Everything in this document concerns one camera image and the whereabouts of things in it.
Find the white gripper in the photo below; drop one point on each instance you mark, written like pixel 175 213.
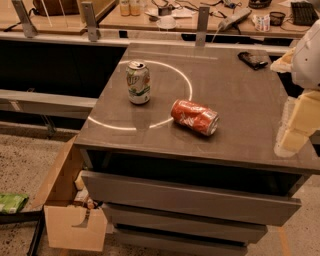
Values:
pixel 308 61

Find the red coke can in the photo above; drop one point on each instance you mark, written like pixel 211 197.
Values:
pixel 195 116

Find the green white 7up can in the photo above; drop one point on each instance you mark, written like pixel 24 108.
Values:
pixel 138 81

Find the black snack packet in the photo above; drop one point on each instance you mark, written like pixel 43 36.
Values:
pixel 252 61

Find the white patterned cup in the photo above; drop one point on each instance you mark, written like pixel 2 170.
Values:
pixel 261 23

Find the black mesh cup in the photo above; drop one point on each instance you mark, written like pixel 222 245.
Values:
pixel 276 18

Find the black keyboard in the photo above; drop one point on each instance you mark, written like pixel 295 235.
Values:
pixel 303 14

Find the grey power strip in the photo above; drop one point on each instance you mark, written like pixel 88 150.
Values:
pixel 236 17

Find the black round basket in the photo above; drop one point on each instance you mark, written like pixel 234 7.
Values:
pixel 259 4

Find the top grey drawer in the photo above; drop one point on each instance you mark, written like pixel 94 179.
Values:
pixel 193 200

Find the grey drawer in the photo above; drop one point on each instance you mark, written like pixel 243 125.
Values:
pixel 184 223
pixel 177 244
pixel 193 200

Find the grey drawer cabinet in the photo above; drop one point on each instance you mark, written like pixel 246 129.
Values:
pixel 145 142

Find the white bowl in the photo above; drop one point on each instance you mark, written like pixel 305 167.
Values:
pixel 166 22

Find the middle grey drawer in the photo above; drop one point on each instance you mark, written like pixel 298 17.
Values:
pixel 184 223

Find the orange juice bottle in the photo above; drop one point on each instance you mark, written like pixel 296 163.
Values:
pixel 124 7

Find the bottom grey drawer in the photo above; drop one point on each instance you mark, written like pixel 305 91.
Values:
pixel 177 244

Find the cardboard box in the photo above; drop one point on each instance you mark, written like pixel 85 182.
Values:
pixel 69 226

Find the green chip bag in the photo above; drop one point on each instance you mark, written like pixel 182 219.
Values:
pixel 11 203

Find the right metal bracket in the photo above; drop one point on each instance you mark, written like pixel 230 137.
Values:
pixel 203 16

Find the metal bracket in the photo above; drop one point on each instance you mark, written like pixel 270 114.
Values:
pixel 29 29
pixel 203 16
pixel 92 27

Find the middle metal bracket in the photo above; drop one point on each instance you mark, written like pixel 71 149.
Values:
pixel 92 27

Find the left metal bracket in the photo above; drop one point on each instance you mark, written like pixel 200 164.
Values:
pixel 29 29

